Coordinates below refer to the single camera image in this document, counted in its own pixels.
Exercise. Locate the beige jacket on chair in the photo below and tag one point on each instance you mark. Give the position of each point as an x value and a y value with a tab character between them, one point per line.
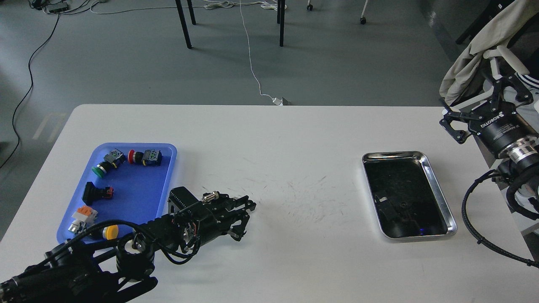
498	31

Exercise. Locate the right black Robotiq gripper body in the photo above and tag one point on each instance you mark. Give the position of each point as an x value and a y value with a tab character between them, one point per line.
501	128

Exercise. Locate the black table leg right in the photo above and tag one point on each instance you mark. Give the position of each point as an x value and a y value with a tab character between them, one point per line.
281	8

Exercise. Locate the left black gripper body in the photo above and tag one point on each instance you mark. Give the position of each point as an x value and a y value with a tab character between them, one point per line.
197	218

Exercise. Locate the orange grey contact block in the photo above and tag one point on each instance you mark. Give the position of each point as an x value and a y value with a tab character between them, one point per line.
85	214

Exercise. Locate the white power adapter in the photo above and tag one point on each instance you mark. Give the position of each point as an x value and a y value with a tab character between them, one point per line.
281	101

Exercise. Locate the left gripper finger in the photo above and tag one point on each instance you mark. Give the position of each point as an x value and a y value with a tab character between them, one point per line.
235	225
225	205

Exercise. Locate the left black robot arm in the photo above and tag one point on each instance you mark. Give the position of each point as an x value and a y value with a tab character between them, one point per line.
113	261

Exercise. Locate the black table leg left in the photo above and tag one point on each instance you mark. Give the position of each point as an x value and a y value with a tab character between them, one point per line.
183	21

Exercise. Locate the green push button switch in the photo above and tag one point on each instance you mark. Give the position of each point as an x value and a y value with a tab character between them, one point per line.
111	161

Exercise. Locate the black table leg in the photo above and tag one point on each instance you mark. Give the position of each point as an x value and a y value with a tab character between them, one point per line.
281	8
183	21

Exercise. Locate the yellow push button switch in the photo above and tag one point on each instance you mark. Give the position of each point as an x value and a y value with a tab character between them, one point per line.
105	233

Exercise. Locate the blue plastic tray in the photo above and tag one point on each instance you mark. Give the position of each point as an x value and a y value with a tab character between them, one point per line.
140	192

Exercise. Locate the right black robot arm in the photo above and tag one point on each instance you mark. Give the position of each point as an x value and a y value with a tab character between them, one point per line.
519	170

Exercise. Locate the silver metal tray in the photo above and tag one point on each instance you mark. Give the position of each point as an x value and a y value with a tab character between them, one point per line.
407	197

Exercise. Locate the red push button switch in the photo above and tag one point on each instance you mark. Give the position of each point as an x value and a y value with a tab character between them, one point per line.
150	157

